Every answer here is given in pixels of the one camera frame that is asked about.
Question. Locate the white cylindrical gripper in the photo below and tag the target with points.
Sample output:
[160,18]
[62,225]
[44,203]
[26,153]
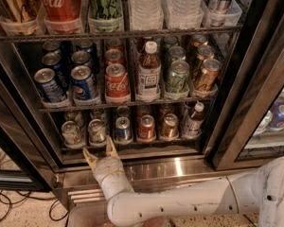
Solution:
[106,169]

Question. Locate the green 7up can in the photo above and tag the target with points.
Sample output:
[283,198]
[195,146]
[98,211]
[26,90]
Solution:
[97,131]
[99,114]

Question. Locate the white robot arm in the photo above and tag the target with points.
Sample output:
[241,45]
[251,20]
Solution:
[260,190]

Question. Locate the blue can bottom shelf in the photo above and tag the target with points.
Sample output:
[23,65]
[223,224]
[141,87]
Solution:
[122,129]

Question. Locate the silver can bottom left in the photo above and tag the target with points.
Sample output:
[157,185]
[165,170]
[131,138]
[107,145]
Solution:
[71,133]

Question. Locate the red can bottom shelf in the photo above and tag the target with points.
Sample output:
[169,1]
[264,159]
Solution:
[146,127]

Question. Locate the pepsi can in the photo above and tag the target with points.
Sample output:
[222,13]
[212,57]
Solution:
[48,86]
[84,83]
[81,58]
[54,61]

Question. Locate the orange can bottom shelf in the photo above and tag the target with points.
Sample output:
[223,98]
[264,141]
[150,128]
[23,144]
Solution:
[169,126]

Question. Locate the front Coca-Cola can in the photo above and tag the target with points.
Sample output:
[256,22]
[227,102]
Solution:
[116,80]

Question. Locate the front left Pepsi can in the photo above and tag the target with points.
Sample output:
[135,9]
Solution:
[48,86]

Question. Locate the small tea bottle bottom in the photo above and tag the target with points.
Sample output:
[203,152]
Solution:
[193,120]

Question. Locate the middle Coca-Cola can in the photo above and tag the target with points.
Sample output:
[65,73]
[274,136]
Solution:
[113,56]

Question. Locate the front green LaCroix can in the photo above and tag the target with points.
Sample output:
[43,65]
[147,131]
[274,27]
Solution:
[178,74]

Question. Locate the middle left Pepsi can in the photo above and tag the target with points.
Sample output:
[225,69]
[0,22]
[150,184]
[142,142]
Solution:
[54,61]

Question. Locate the middle green can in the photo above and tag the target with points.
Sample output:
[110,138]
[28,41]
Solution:
[176,53]

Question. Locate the front gold can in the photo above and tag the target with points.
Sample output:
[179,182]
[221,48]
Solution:
[207,74]

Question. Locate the green LaCroix can top shelf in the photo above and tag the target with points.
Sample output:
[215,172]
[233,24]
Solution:
[105,14]

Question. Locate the middle gold can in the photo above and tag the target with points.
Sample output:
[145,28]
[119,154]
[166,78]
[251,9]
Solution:
[204,52]

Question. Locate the glass fridge door right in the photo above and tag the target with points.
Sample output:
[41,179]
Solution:
[241,135]

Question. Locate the Coca-Cola can top shelf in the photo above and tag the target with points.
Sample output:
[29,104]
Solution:
[62,14]

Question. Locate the water bottle top shelf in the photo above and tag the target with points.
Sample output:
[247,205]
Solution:
[146,14]

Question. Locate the gold can top shelf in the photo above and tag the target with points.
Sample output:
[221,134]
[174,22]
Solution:
[19,17]

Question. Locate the blue can behind door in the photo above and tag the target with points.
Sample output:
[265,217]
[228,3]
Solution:
[277,122]

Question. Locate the blue silver can top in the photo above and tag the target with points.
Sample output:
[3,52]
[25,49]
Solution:
[221,12]

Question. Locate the clear plastic bin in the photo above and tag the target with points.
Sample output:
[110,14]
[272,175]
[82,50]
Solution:
[94,215]

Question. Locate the tea bottle white cap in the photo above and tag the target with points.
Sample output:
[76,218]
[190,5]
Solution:
[149,67]

